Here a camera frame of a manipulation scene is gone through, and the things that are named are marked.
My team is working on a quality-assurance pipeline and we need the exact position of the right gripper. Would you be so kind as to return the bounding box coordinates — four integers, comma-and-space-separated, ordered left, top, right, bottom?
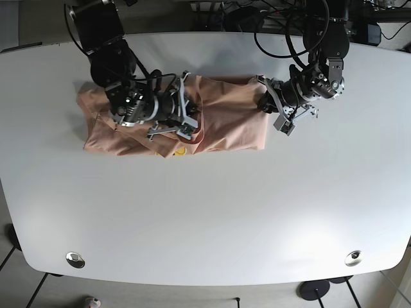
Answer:
147, 71, 197, 141

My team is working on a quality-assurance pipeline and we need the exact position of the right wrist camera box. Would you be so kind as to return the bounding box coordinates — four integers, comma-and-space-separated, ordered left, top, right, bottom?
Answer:
176, 120, 198, 140

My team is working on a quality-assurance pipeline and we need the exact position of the table grommet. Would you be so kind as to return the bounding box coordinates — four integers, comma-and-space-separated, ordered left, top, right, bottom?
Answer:
344, 250, 363, 267
66, 252, 85, 269

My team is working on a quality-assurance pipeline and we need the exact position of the black round stand base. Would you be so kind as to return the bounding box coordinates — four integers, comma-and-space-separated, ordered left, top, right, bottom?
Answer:
297, 280, 330, 301

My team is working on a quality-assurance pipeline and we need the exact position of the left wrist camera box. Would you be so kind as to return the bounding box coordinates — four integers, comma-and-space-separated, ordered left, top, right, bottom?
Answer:
274, 115, 295, 136

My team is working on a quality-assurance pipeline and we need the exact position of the grey sneaker shoe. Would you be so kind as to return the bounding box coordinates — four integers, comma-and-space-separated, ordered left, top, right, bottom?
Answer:
83, 297, 101, 308

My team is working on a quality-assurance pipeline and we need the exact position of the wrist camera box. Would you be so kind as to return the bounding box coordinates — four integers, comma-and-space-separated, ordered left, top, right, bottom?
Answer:
176, 120, 198, 140
274, 115, 295, 136

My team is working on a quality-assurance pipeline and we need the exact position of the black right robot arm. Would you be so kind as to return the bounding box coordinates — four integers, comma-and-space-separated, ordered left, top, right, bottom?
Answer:
63, 1, 198, 140

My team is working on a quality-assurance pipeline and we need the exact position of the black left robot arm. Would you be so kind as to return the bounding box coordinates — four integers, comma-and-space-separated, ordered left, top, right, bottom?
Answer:
258, 1, 349, 135

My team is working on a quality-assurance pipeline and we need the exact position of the peach T-shirt emoji print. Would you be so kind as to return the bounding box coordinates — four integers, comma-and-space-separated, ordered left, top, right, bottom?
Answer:
76, 74, 268, 158

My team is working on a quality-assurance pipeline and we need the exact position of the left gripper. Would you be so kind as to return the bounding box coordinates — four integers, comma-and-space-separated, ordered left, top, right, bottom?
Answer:
258, 76, 318, 125

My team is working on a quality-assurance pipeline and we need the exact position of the right table grommet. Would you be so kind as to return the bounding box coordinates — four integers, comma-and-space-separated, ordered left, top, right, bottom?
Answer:
344, 250, 363, 267

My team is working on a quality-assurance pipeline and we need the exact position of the left table grommet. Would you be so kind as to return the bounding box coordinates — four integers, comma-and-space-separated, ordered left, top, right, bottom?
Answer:
66, 252, 85, 269

